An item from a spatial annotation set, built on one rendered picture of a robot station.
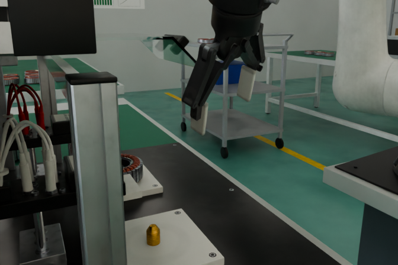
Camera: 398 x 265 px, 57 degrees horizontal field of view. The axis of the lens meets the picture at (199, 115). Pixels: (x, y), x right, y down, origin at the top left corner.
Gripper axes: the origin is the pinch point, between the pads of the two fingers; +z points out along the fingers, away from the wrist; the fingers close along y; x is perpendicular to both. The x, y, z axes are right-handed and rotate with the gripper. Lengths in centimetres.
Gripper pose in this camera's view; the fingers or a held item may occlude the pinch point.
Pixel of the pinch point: (222, 109)
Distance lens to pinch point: 67.5
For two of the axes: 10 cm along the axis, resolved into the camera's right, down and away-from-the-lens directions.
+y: 6.6, -4.5, 6.0
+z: -0.7, 7.5, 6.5
